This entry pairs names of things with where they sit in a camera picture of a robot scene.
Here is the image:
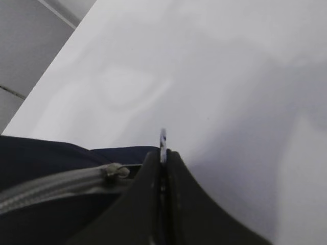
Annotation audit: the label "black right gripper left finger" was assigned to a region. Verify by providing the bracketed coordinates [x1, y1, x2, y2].
[67, 151, 164, 245]

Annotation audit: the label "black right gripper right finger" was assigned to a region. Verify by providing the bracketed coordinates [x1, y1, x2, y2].
[163, 150, 269, 244]

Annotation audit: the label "navy blue lunch bag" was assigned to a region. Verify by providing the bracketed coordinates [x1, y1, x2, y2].
[1, 130, 167, 244]

